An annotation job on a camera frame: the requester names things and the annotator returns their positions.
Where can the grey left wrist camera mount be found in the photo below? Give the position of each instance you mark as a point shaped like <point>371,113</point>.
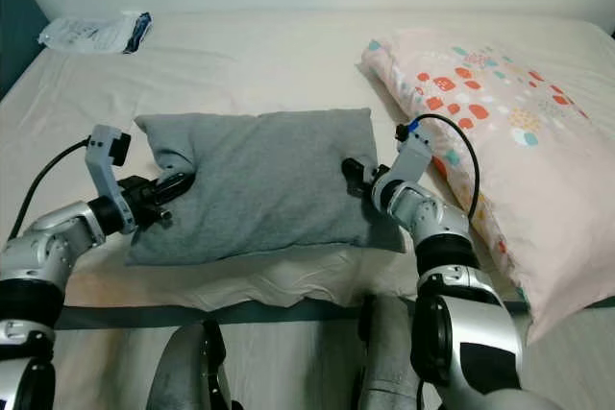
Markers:
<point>104,170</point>

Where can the bed with cream sheet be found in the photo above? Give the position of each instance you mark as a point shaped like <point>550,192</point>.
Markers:
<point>250,64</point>

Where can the grey right robot leg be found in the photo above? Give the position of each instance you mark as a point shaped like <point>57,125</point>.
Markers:
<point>389,352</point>

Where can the grey pillow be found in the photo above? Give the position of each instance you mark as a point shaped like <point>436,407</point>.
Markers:
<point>259,184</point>

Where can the pink patterned pillow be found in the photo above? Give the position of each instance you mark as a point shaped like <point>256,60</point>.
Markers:
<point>538,189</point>

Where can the clear plastic package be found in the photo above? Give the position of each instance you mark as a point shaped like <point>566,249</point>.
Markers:
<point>86,34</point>

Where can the grey left robot leg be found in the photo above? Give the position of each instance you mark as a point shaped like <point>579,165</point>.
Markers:
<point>192,367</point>

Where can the grey robot leg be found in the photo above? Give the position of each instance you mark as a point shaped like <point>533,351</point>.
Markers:
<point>389,352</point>
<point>192,367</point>

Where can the dark teal headboard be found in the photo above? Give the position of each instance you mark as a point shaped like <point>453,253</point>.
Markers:
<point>14,36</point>

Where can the dark teal bed frame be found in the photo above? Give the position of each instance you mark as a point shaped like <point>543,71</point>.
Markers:
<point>298,312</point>

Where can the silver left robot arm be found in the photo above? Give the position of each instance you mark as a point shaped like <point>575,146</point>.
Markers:
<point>48,237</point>

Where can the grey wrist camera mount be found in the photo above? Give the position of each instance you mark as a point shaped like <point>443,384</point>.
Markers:
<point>104,170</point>
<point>415,156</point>

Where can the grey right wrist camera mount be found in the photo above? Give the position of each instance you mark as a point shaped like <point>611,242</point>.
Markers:
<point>415,156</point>

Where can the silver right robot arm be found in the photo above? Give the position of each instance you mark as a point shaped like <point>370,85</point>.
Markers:
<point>442,228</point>

